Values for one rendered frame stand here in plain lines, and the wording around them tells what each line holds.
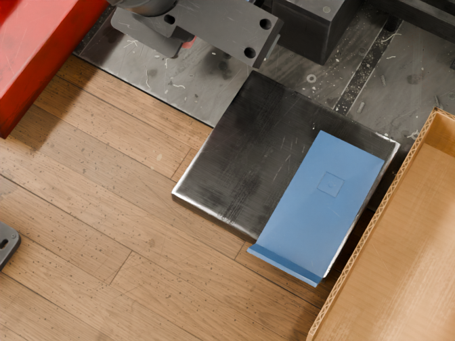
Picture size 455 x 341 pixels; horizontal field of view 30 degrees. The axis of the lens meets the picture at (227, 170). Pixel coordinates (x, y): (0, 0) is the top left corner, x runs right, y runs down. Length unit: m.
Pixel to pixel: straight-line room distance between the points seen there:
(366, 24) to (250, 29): 0.30
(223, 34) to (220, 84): 0.23
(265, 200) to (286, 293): 0.09
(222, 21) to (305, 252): 0.24
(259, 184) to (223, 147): 0.05
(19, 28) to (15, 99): 0.11
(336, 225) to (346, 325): 0.09
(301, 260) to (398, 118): 0.19
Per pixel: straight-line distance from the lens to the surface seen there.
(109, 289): 0.82
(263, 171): 0.83
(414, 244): 0.84
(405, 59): 0.93
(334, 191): 0.82
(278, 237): 0.80
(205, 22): 0.67
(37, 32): 0.95
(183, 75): 0.90
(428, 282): 0.83
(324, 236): 0.80
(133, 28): 0.74
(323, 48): 0.88
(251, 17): 0.67
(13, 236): 0.84
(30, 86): 0.89
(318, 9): 0.85
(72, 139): 0.88
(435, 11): 0.88
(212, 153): 0.84
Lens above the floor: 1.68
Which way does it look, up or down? 66 degrees down
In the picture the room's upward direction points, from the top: 2 degrees counter-clockwise
